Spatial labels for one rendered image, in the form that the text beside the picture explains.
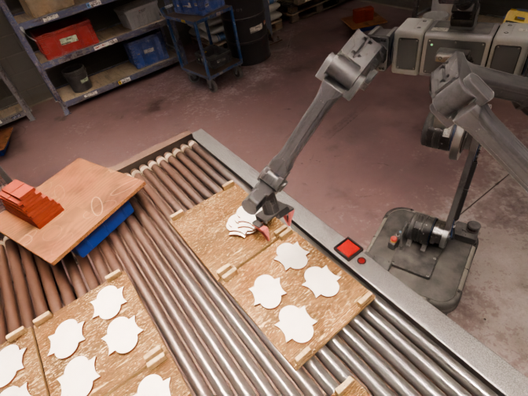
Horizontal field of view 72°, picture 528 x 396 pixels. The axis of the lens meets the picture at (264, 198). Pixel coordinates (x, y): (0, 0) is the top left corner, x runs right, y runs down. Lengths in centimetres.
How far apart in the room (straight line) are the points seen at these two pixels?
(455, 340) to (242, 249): 76
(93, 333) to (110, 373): 17
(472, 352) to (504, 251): 155
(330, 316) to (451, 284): 110
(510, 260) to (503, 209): 45
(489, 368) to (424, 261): 107
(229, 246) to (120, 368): 55
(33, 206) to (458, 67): 155
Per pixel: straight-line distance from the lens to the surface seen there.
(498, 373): 126
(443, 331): 127
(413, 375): 120
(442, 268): 226
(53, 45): 530
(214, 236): 150
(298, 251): 136
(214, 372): 122
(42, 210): 176
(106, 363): 136
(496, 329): 242
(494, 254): 272
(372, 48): 99
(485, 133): 93
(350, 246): 139
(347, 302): 125
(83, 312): 151
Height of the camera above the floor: 202
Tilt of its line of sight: 43 degrees down
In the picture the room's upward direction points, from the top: 12 degrees counter-clockwise
